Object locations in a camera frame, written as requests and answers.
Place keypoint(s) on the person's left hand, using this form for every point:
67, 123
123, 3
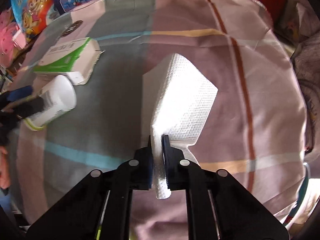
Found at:
5, 180

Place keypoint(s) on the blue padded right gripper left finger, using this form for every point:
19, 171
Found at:
145, 167

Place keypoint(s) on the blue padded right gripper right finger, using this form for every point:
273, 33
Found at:
176, 166

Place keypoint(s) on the pink butterfly toy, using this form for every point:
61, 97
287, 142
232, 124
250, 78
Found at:
13, 40

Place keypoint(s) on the white paper towel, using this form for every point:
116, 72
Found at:
176, 101

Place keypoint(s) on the mauve cloth covered furniture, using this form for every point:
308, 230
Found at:
299, 27

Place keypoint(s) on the Paw Patrol gift bag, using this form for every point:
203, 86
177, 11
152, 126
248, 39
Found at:
31, 15

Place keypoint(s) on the pink plaid tablecloth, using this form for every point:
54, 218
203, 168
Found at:
210, 74

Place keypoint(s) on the green white pancake box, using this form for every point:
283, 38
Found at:
74, 59

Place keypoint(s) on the white green yogurt bottle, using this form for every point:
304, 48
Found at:
59, 97

